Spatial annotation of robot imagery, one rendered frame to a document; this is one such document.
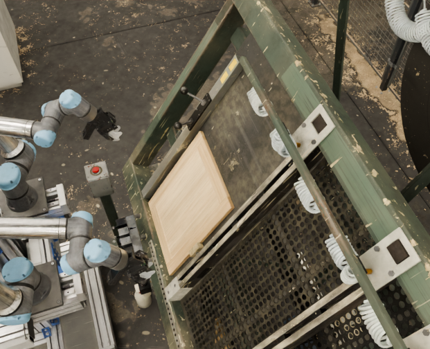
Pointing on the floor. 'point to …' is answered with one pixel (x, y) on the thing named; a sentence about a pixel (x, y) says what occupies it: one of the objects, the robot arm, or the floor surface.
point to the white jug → (142, 300)
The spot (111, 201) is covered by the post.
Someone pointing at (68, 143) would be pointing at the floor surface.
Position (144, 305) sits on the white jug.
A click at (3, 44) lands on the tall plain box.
